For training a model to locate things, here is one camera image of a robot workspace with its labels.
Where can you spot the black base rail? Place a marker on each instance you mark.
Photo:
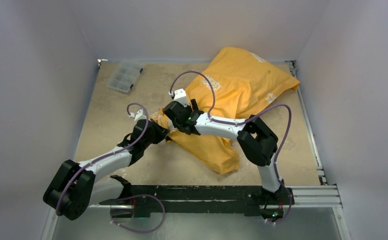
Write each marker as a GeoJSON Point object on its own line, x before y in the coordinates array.
{"type": "Point", "coordinates": [249, 200]}

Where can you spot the yellow black screwdriver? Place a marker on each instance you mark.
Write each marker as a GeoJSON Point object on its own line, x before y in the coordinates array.
{"type": "Point", "coordinates": [168, 139]}

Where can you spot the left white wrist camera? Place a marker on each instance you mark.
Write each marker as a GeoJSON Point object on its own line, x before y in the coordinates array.
{"type": "Point", "coordinates": [139, 115]}

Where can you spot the aluminium frame profile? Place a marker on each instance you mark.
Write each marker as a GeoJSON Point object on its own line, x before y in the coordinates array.
{"type": "Point", "coordinates": [324, 196]}

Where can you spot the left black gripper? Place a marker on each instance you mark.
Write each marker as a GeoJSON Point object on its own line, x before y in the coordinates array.
{"type": "Point", "coordinates": [161, 132]}

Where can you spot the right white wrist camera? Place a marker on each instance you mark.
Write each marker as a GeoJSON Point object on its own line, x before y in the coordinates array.
{"type": "Point", "coordinates": [180, 96]}

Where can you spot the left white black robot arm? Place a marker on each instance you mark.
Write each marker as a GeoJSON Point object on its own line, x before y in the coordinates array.
{"type": "Point", "coordinates": [70, 190]}

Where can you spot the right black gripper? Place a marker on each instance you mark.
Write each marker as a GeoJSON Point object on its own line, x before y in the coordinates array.
{"type": "Point", "coordinates": [173, 113]}

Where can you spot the orange Mickey Mouse pillowcase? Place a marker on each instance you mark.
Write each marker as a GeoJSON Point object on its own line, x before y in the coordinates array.
{"type": "Point", "coordinates": [236, 84]}

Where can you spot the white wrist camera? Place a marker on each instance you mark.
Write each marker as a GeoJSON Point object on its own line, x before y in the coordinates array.
{"type": "Point", "coordinates": [180, 96]}
{"type": "Point", "coordinates": [139, 115]}

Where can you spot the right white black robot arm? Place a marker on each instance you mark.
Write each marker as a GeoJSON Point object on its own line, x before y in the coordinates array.
{"type": "Point", "coordinates": [257, 141]}

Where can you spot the clear plastic organizer box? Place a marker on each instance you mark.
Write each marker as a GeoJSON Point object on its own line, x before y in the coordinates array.
{"type": "Point", "coordinates": [125, 76]}

